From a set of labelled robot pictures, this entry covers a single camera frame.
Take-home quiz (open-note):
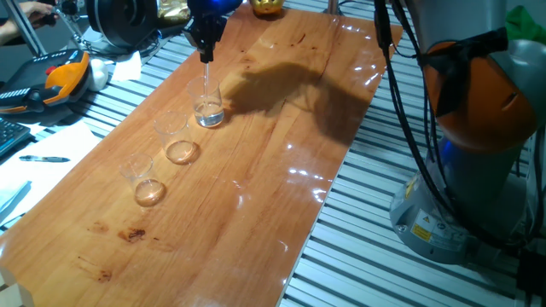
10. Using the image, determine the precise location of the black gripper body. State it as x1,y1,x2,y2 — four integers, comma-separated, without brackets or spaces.
186,0,243,33

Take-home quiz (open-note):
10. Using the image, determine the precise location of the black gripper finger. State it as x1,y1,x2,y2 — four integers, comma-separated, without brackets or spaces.
206,16,229,64
183,25,208,64

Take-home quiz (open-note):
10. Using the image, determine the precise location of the clear glass stirring rod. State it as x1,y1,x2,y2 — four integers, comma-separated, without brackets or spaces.
201,61,212,113

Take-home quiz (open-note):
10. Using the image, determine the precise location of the large glass beaker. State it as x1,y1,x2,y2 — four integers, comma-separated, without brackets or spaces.
186,75,226,129

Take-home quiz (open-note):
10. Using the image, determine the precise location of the medium glass beaker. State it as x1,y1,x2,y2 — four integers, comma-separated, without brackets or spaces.
153,111,200,165

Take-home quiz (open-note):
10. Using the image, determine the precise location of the small glass beaker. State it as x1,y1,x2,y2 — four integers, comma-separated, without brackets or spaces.
119,153,167,208

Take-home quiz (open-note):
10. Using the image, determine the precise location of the person hand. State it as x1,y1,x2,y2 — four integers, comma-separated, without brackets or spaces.
18,0,56,29

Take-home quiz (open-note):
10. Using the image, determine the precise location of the gold foil bag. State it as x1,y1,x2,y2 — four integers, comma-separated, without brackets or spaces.
157,0,191,25

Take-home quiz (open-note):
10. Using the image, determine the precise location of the golden piggy bank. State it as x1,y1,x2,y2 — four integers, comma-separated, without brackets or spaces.
249,0,286,17

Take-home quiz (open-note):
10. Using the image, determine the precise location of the white tissue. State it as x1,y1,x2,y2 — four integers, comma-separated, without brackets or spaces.
110,50,143,82

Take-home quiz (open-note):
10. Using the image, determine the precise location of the black round spool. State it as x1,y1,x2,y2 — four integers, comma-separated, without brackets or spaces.
86,0,159,49

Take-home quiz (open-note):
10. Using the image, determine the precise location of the white rounded object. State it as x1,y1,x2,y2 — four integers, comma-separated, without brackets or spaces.
88,58,110,92

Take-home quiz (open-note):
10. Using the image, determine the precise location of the black and orange teach pendant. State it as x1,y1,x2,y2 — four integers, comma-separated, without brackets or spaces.
0,48,91,115

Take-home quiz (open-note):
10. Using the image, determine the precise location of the grey metal strut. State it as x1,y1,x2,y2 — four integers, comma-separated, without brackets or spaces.
3,0,47,57

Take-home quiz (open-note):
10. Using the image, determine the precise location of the glossy wooden board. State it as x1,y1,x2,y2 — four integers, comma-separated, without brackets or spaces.
0,3,404,307

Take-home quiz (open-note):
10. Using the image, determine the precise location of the white paper sheet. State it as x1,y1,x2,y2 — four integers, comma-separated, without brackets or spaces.
0,121,102,227

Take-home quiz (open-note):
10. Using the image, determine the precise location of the black pen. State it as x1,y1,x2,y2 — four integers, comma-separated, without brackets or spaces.
19,154,72,164

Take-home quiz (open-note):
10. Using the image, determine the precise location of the black computer keyboard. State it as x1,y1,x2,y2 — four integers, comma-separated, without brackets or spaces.
0,118,32,158

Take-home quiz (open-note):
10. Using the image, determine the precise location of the green cloth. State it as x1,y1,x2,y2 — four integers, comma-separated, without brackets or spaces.
506,4,546,43

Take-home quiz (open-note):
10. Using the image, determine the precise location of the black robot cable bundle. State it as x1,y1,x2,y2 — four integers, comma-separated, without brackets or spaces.
373,0,526,249

